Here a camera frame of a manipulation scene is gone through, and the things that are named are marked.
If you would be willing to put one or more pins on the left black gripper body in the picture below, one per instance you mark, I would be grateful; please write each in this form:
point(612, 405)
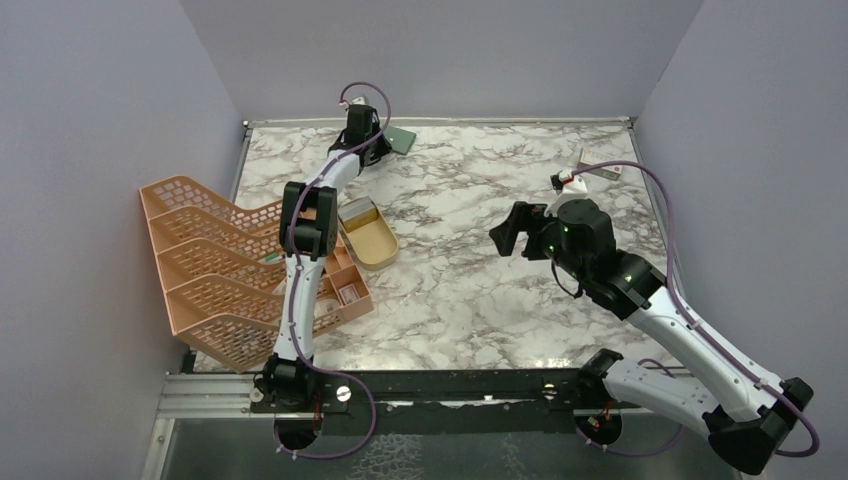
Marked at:
point(378, 148)

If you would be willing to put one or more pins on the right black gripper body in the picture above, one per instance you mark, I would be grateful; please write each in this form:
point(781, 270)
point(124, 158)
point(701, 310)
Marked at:
point(553, 247)

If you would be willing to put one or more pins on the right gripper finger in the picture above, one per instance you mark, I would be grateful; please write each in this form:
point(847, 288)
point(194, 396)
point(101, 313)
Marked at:
point(521, 216)
point(533, 250)

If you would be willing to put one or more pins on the green card holder wallet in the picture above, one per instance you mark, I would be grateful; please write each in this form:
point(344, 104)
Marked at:
point(400, 140)

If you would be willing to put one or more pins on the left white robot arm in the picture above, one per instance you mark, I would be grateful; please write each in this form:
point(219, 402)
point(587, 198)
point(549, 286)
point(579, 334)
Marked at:
point(308, 234)

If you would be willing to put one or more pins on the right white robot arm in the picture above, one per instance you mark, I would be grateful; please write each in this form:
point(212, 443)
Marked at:
point(744, 411)

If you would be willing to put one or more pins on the silver card stack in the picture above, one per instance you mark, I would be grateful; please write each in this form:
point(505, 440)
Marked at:
point(357, 213)

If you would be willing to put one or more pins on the tan oval card tray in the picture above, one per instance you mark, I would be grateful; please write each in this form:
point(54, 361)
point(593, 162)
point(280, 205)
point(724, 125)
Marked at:
point(375, 245)

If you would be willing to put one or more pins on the white red small box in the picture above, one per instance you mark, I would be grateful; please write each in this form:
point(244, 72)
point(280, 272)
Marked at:
point(597, 164)

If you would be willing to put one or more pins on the peach plastic file organizer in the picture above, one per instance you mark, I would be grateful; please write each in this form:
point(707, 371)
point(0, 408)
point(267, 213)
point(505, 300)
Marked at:
point(221, 270)

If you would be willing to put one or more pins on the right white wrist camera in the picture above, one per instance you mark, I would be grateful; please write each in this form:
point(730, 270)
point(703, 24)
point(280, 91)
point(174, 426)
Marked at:
point(568, 188)

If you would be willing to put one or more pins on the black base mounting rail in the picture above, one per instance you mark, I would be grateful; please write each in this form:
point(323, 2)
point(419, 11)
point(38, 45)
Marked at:
point(434, 402)

